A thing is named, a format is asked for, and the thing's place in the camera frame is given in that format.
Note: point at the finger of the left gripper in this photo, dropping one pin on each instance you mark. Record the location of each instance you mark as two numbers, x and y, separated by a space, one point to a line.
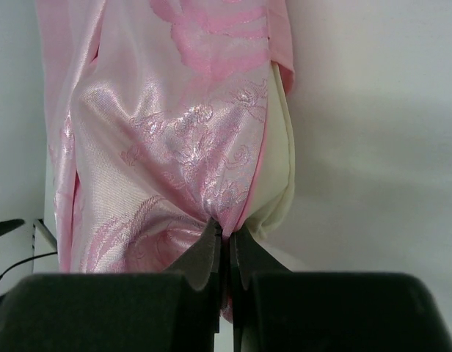
10 225

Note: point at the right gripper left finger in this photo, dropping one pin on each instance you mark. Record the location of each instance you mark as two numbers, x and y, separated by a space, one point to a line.
202 261

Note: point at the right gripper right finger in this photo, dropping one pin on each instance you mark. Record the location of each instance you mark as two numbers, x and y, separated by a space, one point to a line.
252 266

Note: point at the cream pillow with bear print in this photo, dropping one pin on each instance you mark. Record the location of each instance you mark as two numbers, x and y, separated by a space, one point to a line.
274 183

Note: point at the pink pillowcase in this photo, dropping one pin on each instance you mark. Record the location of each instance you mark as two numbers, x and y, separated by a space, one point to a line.
155 114

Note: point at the aluminium table frame rail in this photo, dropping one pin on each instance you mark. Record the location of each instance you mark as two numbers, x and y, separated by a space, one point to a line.
43 240

